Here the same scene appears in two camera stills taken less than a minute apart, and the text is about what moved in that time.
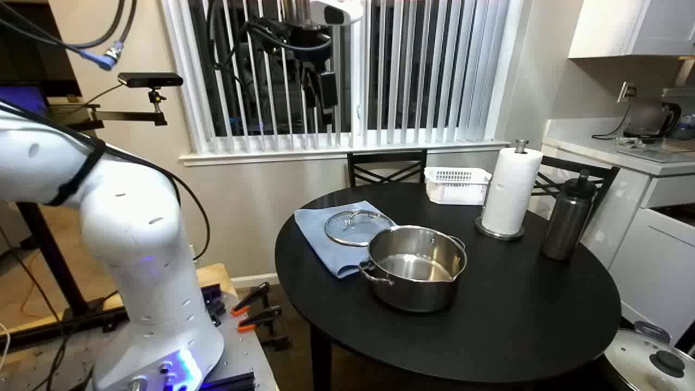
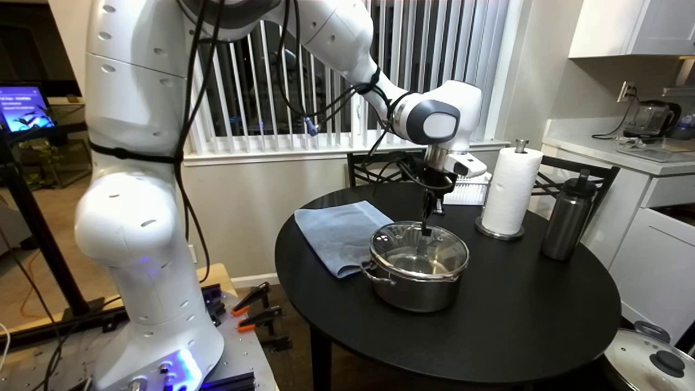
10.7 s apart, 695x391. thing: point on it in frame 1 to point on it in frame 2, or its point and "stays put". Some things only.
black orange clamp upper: (253, 298) stays put
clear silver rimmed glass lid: (356, 227) to (406, 248)
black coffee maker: (652, 120) stays put
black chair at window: (387, 169) stays put
